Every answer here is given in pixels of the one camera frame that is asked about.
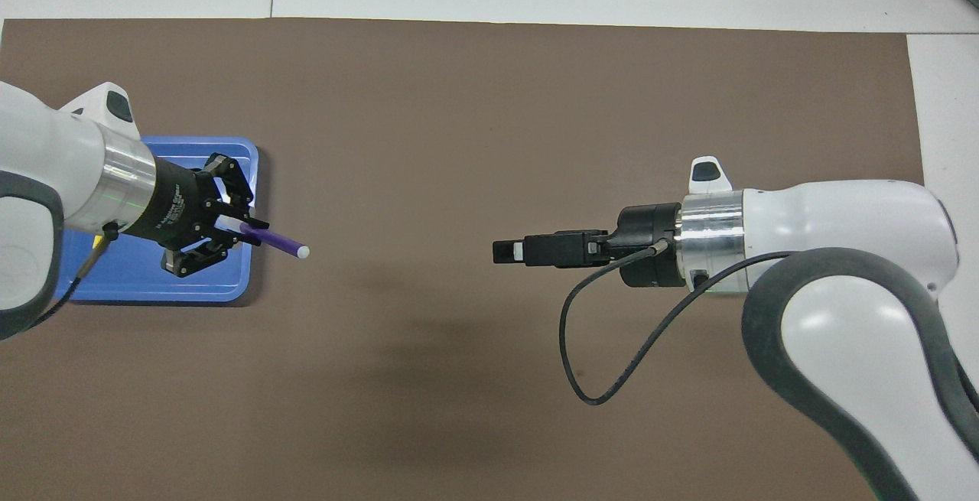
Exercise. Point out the purple pen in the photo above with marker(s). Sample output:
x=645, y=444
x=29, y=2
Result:
x=279, y=242

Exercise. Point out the blue plastic tray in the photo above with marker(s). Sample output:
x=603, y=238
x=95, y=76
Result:
x=138, y=279

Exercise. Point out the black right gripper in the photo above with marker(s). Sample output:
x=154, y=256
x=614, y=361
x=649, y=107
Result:
x=650, y=245

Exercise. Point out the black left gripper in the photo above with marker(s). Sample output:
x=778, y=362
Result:
x=176, y=206

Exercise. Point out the brown table mat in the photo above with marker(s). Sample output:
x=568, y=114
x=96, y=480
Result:
x=489, y=141

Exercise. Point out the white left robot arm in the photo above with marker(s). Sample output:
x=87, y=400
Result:
x=46, y=164

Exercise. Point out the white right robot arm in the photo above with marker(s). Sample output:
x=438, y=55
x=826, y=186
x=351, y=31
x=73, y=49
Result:
x=841, y=226

